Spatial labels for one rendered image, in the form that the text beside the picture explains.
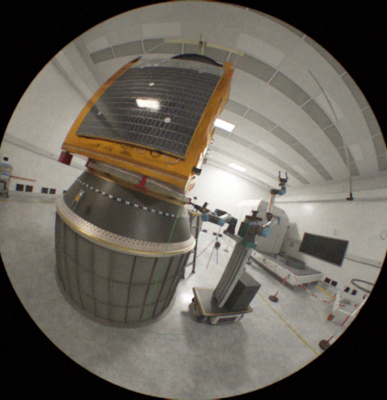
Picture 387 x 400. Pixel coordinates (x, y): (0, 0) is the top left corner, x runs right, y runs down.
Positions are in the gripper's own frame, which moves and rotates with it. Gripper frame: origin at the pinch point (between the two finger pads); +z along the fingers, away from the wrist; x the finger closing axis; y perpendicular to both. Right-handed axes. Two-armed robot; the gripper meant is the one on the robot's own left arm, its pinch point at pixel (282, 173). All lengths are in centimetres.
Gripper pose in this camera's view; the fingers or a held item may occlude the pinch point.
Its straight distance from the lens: 190.5
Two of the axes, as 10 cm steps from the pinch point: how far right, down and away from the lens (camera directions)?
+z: -2.3, -9.2, -3.0
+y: 9.6, -2.7, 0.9
